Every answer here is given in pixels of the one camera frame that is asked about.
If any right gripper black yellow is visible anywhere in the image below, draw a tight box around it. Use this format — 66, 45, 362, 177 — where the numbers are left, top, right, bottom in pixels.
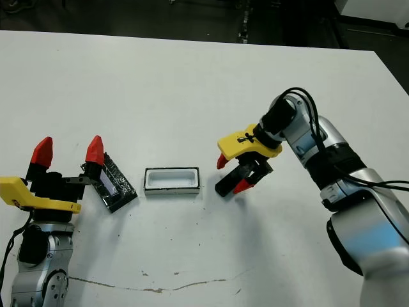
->
216, 123, 284, 195

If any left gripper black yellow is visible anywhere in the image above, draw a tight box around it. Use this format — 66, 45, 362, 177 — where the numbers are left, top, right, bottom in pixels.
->
0, 135, 105, 222

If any black camera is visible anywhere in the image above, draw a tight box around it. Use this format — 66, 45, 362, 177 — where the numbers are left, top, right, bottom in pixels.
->
214, 166, 253, 198

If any black box lid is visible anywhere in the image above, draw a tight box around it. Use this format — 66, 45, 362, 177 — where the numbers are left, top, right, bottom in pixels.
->
95, 152, 139, 214

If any white cabinet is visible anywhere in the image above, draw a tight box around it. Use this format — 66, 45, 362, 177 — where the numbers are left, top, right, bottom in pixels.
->
338, 0, 409, 33

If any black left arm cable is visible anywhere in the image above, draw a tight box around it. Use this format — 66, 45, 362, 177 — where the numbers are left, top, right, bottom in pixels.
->
0, 209, 36, 288

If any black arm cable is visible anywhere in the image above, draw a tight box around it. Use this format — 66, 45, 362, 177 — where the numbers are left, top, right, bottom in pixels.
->
0, 209, 36, 288
281, 86, 409, 193

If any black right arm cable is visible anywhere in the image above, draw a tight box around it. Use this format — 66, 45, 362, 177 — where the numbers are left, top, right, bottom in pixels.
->
281, 86, 409, 193

